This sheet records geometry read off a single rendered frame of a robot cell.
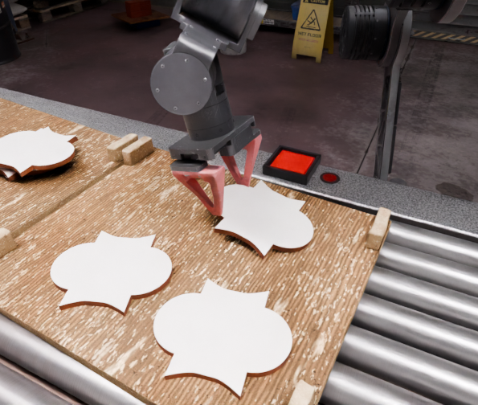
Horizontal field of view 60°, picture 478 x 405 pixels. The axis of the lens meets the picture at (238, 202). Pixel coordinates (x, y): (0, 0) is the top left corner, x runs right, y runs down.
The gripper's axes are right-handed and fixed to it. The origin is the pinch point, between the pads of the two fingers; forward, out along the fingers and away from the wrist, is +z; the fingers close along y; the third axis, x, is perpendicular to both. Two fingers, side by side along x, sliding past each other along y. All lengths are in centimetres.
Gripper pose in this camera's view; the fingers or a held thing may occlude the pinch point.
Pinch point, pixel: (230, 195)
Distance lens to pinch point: 54.1
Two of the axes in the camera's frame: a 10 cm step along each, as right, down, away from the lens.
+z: 2.3, 8.5, 4.7
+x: -8.3, -0.9, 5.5
